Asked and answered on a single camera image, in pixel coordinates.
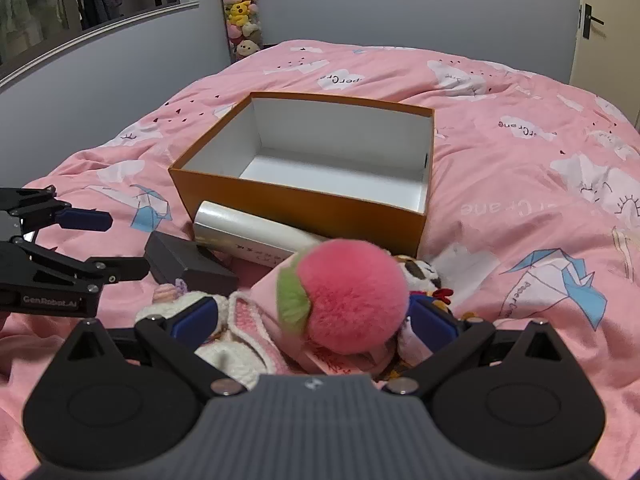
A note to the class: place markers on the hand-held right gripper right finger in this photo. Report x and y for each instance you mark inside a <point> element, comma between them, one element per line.
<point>431,329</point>

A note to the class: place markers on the column of plush toys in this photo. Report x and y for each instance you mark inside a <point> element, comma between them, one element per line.
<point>239,15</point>

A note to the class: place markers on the orange cardboard box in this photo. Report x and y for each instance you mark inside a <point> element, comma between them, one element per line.
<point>360,220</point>

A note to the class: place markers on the pink printed blanket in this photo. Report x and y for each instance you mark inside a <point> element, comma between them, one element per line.
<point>500,160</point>

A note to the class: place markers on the dark grey gift box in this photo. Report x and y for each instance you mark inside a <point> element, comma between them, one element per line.
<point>185,265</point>

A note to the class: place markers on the small duck plush toy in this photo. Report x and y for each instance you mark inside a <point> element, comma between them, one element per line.
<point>420,275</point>

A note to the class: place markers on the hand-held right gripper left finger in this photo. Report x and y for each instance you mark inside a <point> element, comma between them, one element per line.
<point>192,319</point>

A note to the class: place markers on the white crochet bunny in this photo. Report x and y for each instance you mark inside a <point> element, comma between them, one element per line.
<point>240,327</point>

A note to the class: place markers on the cream door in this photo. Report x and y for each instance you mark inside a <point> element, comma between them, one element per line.
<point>610,60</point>

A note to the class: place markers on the long white tube box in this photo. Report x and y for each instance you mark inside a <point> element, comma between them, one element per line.
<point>240,232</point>

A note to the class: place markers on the grey framed wall window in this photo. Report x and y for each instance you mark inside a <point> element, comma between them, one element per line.
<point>50,5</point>

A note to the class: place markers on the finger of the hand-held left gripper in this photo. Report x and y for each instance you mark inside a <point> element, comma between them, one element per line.
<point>120,267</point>
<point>85,220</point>

